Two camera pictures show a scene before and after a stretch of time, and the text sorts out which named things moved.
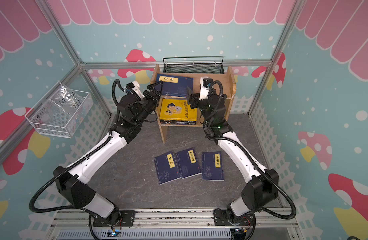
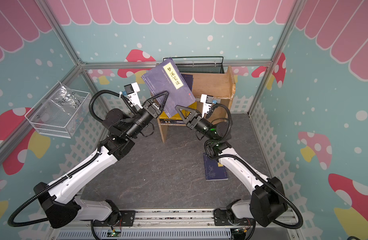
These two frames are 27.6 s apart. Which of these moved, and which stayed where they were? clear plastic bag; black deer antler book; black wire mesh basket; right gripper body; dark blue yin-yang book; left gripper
Moved: left gripper; dark blue yin-yang book; right gripper body
Stayed: clear plastic bag; black wire mesh basket; black deer antler book
